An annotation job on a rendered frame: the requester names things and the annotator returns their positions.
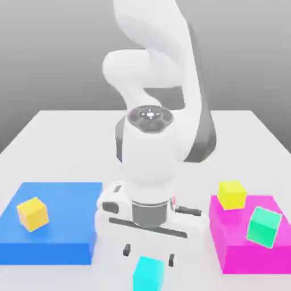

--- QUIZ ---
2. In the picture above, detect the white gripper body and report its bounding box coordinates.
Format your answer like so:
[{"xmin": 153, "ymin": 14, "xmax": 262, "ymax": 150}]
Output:
[{"xmin": 94, "ymin": 208, "xmax": 210, "ymax": 256}]

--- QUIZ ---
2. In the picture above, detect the small orange-yellow cube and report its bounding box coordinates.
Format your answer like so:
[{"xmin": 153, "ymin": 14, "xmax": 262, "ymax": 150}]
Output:
[{"xmin": 16, "ymin": 197, "xmax": 50, "ymax": 233}]

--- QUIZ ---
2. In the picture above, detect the small green cube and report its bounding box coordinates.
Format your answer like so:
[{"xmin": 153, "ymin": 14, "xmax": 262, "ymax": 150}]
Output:
[{"xmin": 246, "ymin": 206, "xmax": 283, "ymax": 250}]

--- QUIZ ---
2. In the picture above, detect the large magenta box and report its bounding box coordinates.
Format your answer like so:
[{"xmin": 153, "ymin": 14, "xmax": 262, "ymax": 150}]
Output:
[{"xmin": 209, "ymin": 194, "xmax": 291, "ymax": 275}]

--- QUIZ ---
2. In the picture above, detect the small cyan cube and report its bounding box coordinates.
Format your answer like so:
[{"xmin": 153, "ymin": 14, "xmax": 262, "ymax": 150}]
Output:
[{"xmin": 132, "ymin": 256, "xmax": 166, "ymax": 291}]

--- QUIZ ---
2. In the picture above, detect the large blue box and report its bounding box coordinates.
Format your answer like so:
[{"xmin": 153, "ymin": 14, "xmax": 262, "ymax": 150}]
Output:
[{"xmin": 0, "ymin": 181, "xmax": 103, "ymax": 266}]

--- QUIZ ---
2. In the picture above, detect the small lemon yellow cube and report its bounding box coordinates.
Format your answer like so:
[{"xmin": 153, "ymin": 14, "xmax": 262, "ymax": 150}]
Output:
[{"xmin": 217, "ymin": 180, "xmax": 248, "ymax": 210}]

